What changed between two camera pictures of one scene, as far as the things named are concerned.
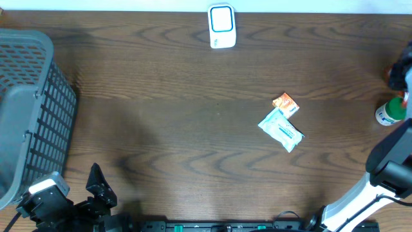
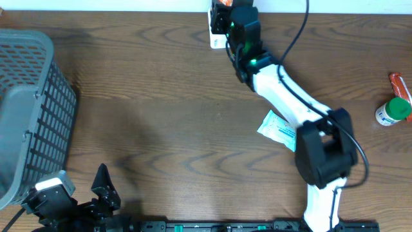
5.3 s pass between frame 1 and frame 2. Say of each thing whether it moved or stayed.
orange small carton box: moved
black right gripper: moved
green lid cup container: stayed
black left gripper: stayed
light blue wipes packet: stayed
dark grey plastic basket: stayed
